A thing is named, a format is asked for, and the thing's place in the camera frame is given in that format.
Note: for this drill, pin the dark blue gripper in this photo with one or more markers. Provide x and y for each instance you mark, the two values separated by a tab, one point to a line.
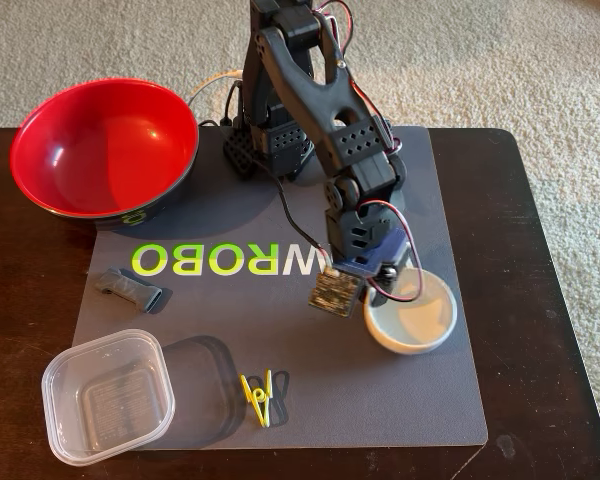
391	256

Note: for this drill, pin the small white round bowl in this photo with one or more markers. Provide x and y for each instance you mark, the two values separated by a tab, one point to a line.
420	320

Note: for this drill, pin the yellow clothespin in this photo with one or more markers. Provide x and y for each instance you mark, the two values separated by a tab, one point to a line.
257	396

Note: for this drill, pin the clear square plastic container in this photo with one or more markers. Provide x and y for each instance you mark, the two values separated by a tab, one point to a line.
105	400

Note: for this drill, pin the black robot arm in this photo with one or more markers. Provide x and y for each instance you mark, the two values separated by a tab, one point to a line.
305	85

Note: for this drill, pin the red bowl with black outside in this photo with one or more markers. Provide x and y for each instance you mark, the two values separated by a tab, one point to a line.
105	150

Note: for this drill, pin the grey mat with WOWROBO print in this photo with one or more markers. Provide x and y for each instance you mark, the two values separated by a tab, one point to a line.
330	375

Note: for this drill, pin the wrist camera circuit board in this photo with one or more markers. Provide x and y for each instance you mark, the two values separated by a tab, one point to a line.
335	295

